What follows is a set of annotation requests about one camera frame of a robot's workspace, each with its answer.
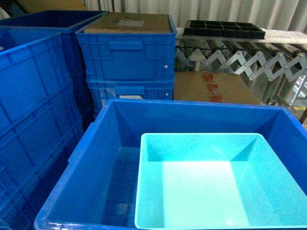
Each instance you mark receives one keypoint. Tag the black compartment tray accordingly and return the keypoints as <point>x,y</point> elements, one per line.
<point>223,29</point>

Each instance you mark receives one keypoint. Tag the dark blue crate rear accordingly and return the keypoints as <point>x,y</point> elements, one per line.
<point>65,22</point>

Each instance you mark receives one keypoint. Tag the blue crate stacked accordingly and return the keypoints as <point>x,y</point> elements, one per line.
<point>128,57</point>
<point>103,90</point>

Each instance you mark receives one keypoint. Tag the blue crate stack left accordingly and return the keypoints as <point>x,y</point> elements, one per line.
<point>40,124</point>

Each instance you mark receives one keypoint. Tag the large blue plastic bin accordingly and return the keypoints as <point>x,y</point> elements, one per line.
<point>97,191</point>

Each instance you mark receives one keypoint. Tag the blue crate lower stacked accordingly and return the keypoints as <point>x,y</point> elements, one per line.
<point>103,90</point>

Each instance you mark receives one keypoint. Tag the turquoise plastic tray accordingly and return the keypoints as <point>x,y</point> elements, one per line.
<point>215,181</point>

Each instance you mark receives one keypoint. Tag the silver expandable roller conveyor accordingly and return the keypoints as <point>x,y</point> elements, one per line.
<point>275,73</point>

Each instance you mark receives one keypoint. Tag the brown cardboard sheet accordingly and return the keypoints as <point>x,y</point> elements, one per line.
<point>130,23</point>

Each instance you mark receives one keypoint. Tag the blue crate upper stacked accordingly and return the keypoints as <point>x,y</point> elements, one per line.
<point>128,57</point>

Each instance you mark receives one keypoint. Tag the brown cardboard box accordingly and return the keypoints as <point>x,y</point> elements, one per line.
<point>212,87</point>

